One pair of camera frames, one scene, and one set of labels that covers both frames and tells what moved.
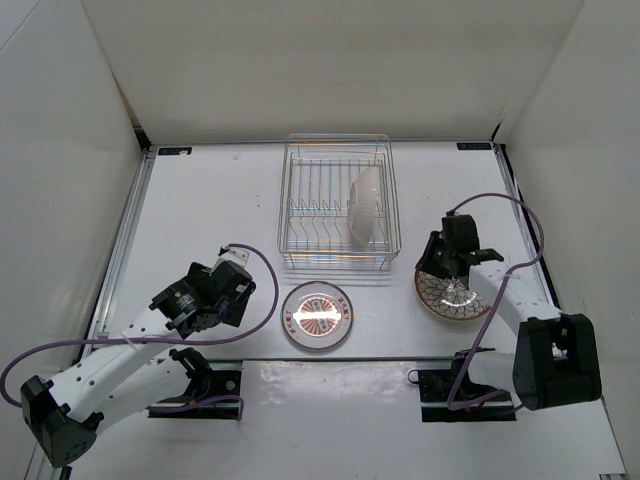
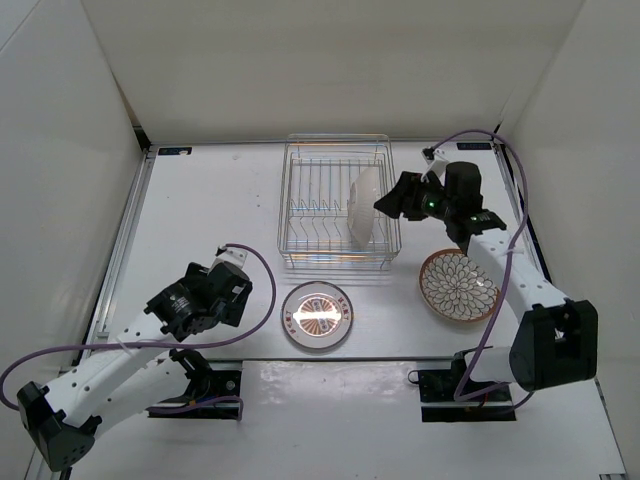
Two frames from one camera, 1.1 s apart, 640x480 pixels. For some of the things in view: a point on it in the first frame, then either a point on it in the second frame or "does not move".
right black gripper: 425,262 to 403,197
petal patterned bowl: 448,297 does not move
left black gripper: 234,309 does not move
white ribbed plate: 362,204 does not move
